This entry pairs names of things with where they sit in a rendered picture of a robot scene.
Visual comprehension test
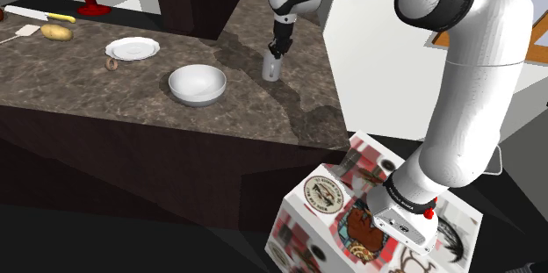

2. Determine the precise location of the white bowl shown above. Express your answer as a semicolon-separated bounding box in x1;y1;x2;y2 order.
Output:
168;64;227;108

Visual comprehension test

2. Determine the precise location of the white spatula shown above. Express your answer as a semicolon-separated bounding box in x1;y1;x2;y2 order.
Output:
0;24;41;45

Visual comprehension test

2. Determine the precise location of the brown potato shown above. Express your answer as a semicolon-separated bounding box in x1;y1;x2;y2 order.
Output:
40;24;75;42

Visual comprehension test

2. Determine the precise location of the white plate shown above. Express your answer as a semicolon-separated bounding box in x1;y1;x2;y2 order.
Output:
105;36;162;61

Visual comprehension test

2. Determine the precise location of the white mug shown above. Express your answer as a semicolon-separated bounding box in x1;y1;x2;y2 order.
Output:
262;48;284;83

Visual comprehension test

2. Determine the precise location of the patterned robot stand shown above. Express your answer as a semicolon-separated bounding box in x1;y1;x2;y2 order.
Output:
264;130;484;273

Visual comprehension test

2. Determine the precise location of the yellow-handled knife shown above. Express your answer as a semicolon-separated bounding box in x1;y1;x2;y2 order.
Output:
4;4;76;24

